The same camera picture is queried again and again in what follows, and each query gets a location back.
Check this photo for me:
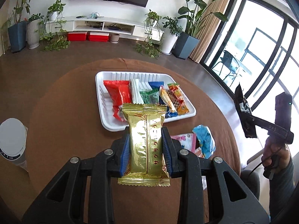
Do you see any blue biscuit pack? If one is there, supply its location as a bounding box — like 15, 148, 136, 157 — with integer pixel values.
149, 81, 178, 118

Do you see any small brown pot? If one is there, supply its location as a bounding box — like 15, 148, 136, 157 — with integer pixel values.
110, 33, 120, 43

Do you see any gold wafer pack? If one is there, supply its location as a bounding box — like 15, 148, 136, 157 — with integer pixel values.
118, 103, 170, 187

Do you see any plant in white tall pot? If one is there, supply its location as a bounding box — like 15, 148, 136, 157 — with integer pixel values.
160, 16, 182, 55

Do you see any white snack bag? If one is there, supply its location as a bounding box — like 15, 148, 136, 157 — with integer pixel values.
130, 78, 151, 104

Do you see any light blue snack bag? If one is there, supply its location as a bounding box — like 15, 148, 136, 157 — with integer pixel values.
192, 125, 216, 159

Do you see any trailing pothos plant right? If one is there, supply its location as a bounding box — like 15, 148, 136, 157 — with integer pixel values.
136, 10, 162, 59

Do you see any right human hand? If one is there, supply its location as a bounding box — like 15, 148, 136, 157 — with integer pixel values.
261, 136, 290, 170

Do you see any plant in white ribbed pot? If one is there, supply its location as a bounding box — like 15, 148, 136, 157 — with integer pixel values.
26, 13, 44, 50

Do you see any large leaf plant grey pot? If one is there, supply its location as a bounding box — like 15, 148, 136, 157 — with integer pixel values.
173, 0, 228, 60

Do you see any black snack pack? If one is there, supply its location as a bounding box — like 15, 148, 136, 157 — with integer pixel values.
234, 84, 257, 138

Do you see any black sliding door frame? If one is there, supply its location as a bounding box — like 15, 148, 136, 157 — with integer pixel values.
201, 0, 298, 110

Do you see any green seaweed snack pack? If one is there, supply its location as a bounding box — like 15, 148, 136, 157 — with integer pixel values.
140, 89, 159, 105

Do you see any red star candy pack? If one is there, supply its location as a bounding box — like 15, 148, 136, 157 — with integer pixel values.
166, 91, 184, 109

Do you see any right red storage box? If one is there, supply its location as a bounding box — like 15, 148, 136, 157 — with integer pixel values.
88, 32, 110, 42

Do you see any trailing pothos plant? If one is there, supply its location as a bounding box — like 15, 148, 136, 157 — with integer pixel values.
40, 0, 70, 51
136, 10, 162, 59

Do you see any left red storage box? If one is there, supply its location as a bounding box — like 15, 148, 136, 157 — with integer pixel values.
67, 31, 88, 41

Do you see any red storage box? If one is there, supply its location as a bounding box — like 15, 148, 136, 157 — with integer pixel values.
67, 31, 88, 41
88, 32, 110, 42

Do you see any pink cartoon snack bag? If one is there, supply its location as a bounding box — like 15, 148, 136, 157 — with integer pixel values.
171, 133, 197, 153

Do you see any white plastic tray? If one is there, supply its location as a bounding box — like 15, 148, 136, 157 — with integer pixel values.
95, 71, 196, 131

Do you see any trailing pothos plant left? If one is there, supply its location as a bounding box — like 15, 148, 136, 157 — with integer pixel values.
40, 0, 70, 51

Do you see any brown round tablecloth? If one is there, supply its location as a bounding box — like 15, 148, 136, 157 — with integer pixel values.
26, 59, 241, 223

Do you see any tall plant blue pot left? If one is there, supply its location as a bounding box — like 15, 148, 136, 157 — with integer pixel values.
1, 0, 31, 53

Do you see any black balcony chair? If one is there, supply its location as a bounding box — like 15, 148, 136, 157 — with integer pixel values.
212, 50, 252, 86

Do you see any orange snack bar pack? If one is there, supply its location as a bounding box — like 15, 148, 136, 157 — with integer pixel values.
167, 83, 189, 115

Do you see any white tv console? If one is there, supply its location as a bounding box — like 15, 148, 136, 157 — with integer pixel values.
45, 16, 165, 42

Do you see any beige curtain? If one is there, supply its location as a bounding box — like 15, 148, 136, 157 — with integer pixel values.
190, 0, 229, 63

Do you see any red snack bag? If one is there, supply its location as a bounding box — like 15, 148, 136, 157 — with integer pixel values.
103, 80, 132, 121

